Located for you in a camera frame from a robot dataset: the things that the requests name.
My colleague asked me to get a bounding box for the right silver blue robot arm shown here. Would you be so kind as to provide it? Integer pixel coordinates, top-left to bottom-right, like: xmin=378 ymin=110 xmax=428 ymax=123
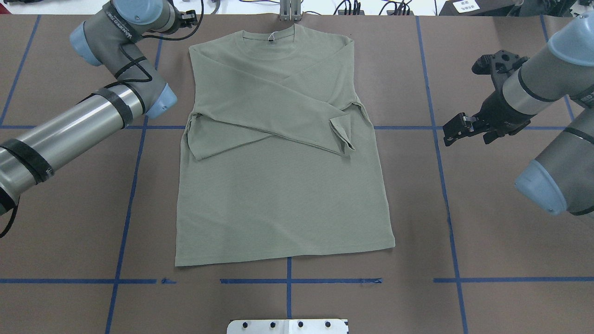
xmin=443 ymin=11 xmax=593 ymax=217

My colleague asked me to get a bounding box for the olive green long-sleeve shirt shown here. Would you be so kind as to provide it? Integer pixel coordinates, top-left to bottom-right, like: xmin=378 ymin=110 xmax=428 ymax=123
xmin=175 ymin=25 xmax=395 ymax=267

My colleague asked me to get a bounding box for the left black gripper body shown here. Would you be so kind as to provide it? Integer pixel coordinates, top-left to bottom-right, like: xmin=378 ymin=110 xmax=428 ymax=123
xmin=162 ymin=5 xmax=186 ymax=34

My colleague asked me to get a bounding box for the aluminium frame post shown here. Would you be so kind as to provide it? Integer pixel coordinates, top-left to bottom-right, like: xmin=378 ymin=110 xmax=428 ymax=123
xmin=278 ymin=0 xmax=303 ymax=22

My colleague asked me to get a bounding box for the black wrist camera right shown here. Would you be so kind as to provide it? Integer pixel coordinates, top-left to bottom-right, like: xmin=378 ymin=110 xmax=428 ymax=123
xmin=471 ymin=50 xmax=529 ymax=90

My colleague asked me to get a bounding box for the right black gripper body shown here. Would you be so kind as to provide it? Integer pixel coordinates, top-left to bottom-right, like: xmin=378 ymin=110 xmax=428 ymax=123
xmin=478 ymin=90 xmax=532 ymax=144

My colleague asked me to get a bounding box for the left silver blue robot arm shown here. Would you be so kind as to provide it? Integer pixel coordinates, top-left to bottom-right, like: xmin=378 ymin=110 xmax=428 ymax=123
xmin=0 ymin=0 xmax=204 ymax=214

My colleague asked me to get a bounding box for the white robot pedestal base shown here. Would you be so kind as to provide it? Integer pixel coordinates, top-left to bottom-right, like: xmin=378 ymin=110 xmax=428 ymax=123
xmin=226 ymin=319 xmax=349 ymax=334

